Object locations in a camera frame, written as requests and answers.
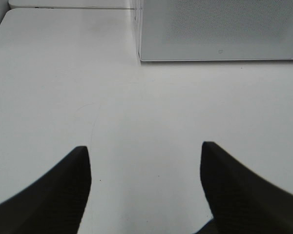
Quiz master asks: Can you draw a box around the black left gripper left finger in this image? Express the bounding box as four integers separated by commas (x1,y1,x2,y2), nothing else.
0,146,91,234

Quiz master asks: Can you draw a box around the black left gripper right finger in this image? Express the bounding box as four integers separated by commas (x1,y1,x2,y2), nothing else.
198,141,293,234

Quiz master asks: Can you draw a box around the white microwave door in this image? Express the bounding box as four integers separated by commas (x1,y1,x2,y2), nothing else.
140,0,293,61

